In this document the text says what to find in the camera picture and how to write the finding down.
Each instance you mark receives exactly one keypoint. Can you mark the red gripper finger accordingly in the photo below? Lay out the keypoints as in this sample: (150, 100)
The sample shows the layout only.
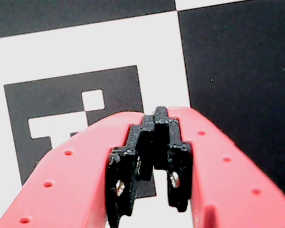
(73, 178)
(223, 185)

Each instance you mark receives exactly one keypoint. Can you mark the black white marker checkerboard mat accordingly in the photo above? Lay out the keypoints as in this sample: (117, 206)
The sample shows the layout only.
(228, 71)

